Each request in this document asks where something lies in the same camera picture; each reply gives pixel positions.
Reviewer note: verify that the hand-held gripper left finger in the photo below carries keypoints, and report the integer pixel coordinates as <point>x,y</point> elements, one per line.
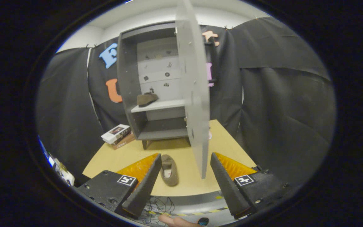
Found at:
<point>143,192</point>

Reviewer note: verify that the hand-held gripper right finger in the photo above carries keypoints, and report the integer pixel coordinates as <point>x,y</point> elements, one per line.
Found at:
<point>228,192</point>

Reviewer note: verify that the brown fuzzy shoe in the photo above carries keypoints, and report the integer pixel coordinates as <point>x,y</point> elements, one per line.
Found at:
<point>146,99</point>
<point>169,170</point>

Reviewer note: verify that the grey shoe cabinet door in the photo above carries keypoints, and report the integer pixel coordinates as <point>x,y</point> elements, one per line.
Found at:
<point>195,94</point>

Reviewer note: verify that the grey shoe cabinet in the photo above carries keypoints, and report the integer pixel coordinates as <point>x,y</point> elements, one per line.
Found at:
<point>128,78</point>

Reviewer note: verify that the yellow black floor tape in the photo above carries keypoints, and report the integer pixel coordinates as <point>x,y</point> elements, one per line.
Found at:
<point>200,212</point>

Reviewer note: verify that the dark blue round object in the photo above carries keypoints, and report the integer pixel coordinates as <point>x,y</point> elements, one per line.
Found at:
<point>203,221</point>

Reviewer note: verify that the brown book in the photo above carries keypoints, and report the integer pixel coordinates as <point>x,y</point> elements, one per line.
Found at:
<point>125,142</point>

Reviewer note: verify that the white patterned object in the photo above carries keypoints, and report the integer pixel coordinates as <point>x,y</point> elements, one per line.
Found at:
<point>65,171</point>

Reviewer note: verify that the black backdrop cloth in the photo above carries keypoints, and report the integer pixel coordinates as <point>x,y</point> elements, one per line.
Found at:
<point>279,110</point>

